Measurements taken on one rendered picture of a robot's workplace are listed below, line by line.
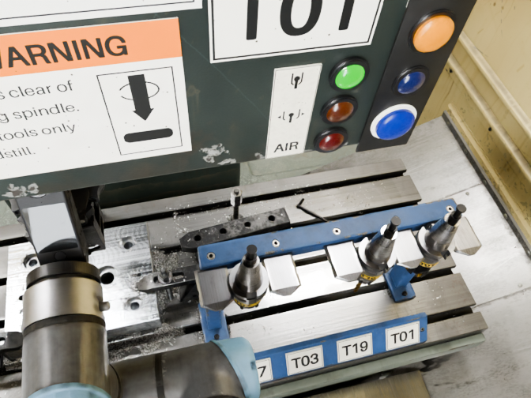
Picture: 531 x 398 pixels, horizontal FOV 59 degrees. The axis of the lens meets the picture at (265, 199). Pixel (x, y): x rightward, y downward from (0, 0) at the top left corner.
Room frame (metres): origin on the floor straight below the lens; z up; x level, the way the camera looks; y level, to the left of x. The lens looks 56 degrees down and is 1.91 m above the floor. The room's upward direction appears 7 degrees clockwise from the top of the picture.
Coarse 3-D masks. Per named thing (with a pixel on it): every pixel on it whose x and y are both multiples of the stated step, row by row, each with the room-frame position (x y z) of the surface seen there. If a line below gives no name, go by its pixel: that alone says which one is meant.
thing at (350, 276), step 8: (352, 240) 0.40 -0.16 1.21; (328, 248) 0.38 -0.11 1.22; (336, 248) 0.38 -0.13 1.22; (344, 248) 0.38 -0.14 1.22; (352, 248) 0.38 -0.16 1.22; (328, 256) 0.36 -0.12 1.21; (336, 256) 0.36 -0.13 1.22; (344, 256) 0.37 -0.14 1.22; (352, 256) 0.37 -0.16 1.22; (336, 264) 0.35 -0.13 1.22; (344, 264) 0.35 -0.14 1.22; (352, 264) 0.35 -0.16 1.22; (360, 264) 0.35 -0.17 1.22; (336, 272) 0.33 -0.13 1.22; (344, 272) 0.33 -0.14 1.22; (352, 272) 0.34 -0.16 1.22; (360, 272) 0.34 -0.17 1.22; (344, 280) 0.32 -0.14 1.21; (352, 280) 0.32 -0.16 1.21
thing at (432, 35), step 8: (440, 16) 0.25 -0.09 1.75; (424, 24) 0.25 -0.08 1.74; (432, 24) 0.25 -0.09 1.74; (440, 24) 0.25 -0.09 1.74; (448, 24) 0.25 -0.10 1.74; (416, 32) 0.25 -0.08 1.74; (424, 32) 0.24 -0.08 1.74; (432, 32) 0.25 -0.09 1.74; (440, 32) 0.25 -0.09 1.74; (448, 32) 0.25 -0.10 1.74; (416, 40) 0.24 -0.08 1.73; (424, 40) 0.24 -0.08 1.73; (432, 40) 0.25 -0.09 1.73; (440, 40) 0.25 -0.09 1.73; (416, 48) 0.25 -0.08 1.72; (424, 48) 0.25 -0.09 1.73; (432, 48) 0.25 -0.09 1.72
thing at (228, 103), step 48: (384, 0) 0.24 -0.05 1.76; (192, 48) 0.21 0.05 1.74; (336, 48) 0.23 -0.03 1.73; (384, 48) 0.25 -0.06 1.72; (192, 96) 0.20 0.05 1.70; (240, 96) 0.21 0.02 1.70; (192, 144) 0.20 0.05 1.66; (240, 144) 0.21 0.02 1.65; (0, 192) 0.16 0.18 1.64; (48, 192) 0.17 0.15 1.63
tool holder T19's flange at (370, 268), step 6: (366, 240) 0.40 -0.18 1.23; (360, 246) 0.38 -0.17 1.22; (360, 252) 0.37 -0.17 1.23; (360, 258) 0.36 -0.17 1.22; (366, 258) 0.36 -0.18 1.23; (390, 258) 0.37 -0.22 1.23; (366, 264) 0.35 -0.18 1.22; (372, 264) 0.35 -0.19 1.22; (384, 264) 0.36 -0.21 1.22; (390, 264) 0.36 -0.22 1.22; (366, 270) 0.35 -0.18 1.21; (372, 270) 0.34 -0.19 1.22; (378, 270) 0.34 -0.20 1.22; (384, 270) 0.35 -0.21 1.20
